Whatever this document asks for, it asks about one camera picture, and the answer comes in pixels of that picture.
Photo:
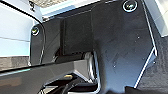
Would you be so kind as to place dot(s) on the grey robot torso limb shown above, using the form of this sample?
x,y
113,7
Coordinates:
x,y
40,75

